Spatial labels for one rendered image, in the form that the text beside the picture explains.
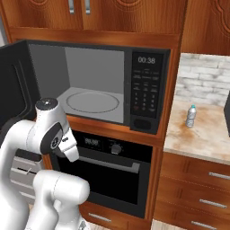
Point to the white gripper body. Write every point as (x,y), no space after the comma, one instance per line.
(71,149)

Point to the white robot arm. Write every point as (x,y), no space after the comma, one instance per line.
(18,140)

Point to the microwave turntable plate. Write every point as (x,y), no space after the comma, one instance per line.
(92,102)

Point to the black oven door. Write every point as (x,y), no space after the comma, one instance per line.
(119,185)

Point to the black microwave door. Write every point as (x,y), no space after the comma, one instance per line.
(15,84)

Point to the microwave start button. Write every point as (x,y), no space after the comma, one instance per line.
(154,107)

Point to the black microwave oven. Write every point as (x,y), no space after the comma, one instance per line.
(146,90)

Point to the wooden cupboard door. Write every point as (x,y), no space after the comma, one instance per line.
(134,15)
(39,13)

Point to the black oven knob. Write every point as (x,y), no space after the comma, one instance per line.
(116,149)

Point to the grey drawer unit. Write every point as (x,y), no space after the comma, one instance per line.
(25,172)

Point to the black built-in oven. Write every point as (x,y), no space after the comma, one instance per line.
(119,179)

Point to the wooden drawer below oven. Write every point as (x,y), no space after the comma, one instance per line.
(125,220)

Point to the wooden drawer front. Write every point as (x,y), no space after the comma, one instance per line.
(173,218)
(182,199)
(191,173)

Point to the clear water bottle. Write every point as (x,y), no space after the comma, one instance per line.
(191,116)

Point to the black countertop appliance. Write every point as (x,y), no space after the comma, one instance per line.
(227,113)

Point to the carved wooden wall cupboard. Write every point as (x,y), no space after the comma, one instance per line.
(209,24)

